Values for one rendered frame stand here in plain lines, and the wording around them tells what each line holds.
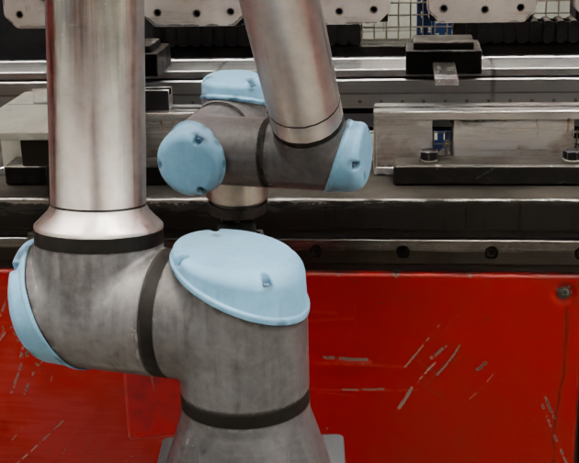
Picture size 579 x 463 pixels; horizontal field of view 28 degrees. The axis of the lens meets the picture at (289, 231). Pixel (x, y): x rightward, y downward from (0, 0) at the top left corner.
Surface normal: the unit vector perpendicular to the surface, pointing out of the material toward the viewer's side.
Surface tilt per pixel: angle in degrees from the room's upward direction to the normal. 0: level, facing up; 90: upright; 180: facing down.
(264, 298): 88
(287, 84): 121
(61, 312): 79
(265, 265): 8
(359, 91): 90
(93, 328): 88
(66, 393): 90
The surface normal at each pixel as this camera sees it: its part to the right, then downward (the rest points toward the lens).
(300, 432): 0.77, -0.14
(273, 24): -0.18, 0.75
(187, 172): -0.30, 0.37
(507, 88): -0.10, 0.31
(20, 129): -0.03, -0.95
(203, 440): -0.55, -0.03
